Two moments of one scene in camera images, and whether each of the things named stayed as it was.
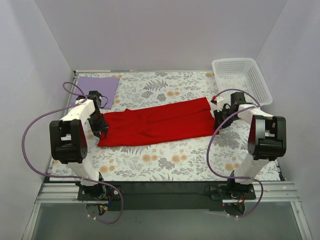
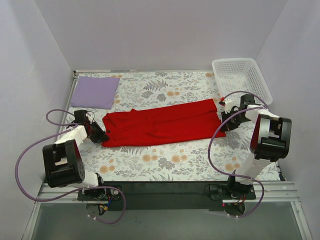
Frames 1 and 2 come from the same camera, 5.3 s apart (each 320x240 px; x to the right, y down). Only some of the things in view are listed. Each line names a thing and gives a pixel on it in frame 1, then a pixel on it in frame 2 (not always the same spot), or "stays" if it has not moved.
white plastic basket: [241, 73] stays
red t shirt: [179, 120] stays
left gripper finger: [105, 131] -> [104, 138]
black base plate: [166, 195] stays
